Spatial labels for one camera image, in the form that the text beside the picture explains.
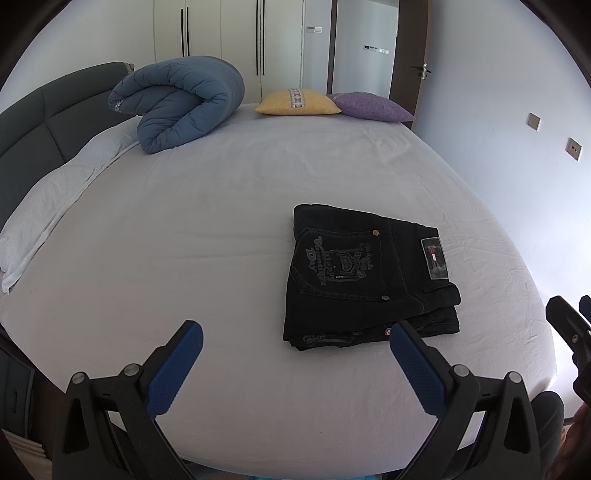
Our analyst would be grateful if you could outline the dark grey padded headboard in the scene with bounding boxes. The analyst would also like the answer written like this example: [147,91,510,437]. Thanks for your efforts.
[0,61,139,232]

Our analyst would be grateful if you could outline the black pants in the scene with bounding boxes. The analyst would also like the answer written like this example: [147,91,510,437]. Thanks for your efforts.
[283,203,462,352]

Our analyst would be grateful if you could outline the blue rolled duvet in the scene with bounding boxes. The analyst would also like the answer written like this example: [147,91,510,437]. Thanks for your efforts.
[108,56,246,155]

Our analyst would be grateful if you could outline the white wardrobe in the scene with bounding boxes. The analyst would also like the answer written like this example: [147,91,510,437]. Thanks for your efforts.
[152,0,306,105]

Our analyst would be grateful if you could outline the person's right hand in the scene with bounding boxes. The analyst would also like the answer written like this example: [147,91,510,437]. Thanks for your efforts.
[558,404,591,469]

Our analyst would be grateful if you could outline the dark bedside table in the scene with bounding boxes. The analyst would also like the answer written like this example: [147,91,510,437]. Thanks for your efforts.
[0,332,37,437]

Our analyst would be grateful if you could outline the brown wooden door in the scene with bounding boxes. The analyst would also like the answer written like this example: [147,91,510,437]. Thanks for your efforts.
[388,0,433,132]

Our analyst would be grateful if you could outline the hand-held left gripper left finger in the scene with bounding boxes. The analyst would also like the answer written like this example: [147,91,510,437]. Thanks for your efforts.
[51,319,205,480]

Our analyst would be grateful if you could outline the bed with white sheet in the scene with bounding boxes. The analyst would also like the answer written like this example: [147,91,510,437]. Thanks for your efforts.
[0,102,558,477]

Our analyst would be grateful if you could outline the yellow pillow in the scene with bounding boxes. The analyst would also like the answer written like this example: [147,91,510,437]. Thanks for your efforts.
[255,89,342,116]

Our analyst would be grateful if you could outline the folded white cloth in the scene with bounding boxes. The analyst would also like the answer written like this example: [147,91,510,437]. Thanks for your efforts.
[0,428,52,480]

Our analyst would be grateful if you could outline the purple pillow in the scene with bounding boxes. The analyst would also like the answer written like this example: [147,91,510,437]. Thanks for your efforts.
[327,91,415,123]

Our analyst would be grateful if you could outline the white bed pillow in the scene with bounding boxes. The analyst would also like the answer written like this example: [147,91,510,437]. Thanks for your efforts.
[0,164,102,295]

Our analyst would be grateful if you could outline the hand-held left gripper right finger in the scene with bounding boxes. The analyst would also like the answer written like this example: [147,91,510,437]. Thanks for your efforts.
[389,320,541,480]

